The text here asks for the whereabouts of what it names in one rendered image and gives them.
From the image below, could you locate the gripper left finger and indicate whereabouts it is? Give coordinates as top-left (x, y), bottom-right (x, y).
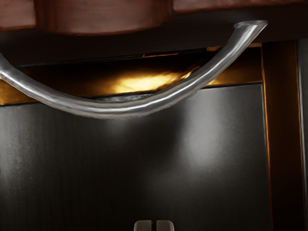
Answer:
top-left (133, 221), bottom-right (155, 231)

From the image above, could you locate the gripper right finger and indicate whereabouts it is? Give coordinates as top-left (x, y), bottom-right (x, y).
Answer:
top-left (155, 221), bottom-right (174, 231)

